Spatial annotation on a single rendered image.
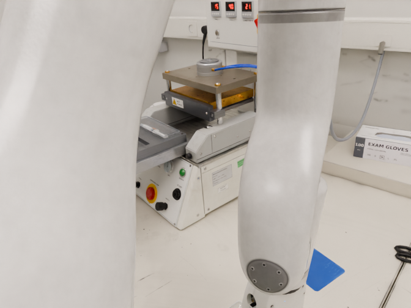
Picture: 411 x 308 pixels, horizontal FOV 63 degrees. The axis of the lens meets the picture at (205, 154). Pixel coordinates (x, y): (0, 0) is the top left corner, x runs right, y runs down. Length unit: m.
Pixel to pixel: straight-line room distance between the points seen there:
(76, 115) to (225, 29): 1.00
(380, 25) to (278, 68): 0.97
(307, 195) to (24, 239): 0.26
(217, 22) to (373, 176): 0.70
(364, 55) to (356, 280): 0.83
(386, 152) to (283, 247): 0.90
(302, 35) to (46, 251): 0.29
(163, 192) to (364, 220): 0.57
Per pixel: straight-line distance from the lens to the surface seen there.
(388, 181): 1.16
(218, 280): 0.83
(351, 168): 1.18
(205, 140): 0.89
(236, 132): 0.96
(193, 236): 0.94
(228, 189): 1.01
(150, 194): 1.05
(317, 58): 0.37
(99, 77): 0.21
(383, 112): 1.43
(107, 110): 0.21
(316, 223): 0.46
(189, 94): 1.05
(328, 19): 0.37
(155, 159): 0.89
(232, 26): 1.15
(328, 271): 0.87
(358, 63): 1.41
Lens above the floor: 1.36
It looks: 27 degrees down
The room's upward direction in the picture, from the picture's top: 5 degrees counter-clockwise
